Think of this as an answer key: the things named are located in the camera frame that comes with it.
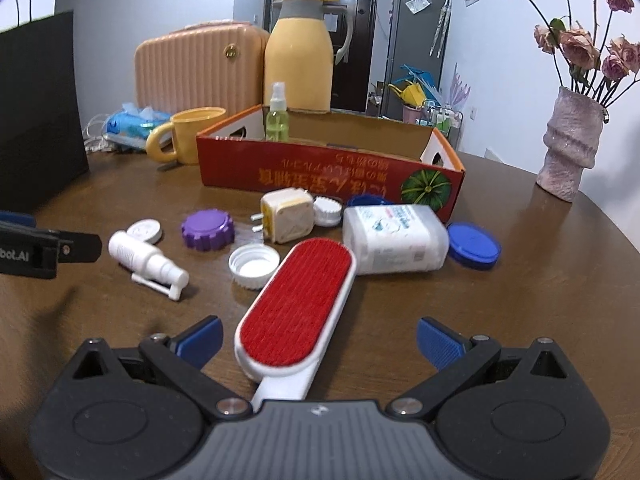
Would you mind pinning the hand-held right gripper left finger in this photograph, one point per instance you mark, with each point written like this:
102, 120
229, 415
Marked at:
206, 341

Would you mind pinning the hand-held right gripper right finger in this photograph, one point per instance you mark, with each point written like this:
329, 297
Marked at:
439, 344

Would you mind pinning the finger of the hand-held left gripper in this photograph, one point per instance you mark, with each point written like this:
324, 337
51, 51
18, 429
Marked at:
80, 247
17, 220

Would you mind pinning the red and white lint brush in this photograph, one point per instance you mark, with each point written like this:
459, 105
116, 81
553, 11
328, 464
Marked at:
295, 305

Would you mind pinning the clear plastic cotton swab box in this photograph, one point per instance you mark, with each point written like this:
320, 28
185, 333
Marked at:
395, 240

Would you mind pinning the white ribbed cap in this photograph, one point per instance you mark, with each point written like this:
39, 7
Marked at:
327, 211

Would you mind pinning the red printed cardboard box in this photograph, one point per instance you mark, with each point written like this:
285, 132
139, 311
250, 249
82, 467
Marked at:
310, 180

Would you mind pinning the white nasal spray bottle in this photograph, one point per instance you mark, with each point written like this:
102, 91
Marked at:
145, 260

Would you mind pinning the white flat round lid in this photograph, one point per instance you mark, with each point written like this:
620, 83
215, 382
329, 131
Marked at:
145, 231

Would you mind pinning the white open bottle cap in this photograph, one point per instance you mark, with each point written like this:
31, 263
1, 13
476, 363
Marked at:
253, 266

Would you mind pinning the large blue round lid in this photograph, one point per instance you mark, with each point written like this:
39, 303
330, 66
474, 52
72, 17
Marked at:
472, 246

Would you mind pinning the black monitor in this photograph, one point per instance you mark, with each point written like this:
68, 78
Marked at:
35, 115

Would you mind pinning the purple ribbed cap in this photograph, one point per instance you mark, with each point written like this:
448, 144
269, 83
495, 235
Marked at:
207, 230

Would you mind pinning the blue tissue pack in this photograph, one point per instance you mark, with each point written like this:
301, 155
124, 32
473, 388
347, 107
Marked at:
132, 125

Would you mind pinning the cream plug adapter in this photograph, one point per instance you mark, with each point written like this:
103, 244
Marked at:
285, 217

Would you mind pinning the small blue round lid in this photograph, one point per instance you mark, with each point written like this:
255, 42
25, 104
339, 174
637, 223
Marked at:
367, 200

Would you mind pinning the yellow mug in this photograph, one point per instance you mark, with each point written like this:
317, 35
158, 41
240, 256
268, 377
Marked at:
195, 135

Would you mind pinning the orange ribbed suitcase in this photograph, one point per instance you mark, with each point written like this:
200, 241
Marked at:
195, 67

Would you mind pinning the trolley with bottles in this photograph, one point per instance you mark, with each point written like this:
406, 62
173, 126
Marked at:
442, 120

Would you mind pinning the green spray bottle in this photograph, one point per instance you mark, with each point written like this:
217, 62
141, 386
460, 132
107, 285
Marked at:
277, 122

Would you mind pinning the pink bucket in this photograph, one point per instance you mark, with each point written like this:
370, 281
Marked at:
412, 114

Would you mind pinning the pink textured vase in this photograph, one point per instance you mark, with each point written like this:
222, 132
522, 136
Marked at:
570, 145

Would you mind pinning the yellow watering can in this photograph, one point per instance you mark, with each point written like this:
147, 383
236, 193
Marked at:
407, 92

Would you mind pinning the yellow thermos jug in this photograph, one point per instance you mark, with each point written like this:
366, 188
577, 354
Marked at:
297, 55

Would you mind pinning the grey refrigerator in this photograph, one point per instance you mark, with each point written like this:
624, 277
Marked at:
412, 45

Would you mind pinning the dark brown door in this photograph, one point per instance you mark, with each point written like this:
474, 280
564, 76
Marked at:
357, 50

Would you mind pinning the white hanging umbrella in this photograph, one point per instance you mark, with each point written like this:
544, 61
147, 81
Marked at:
440, 25

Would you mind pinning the dried pink roses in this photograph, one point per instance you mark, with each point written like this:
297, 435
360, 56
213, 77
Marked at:
580, 45

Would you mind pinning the clear plastic bag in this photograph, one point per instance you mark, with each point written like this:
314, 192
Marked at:
417, 2

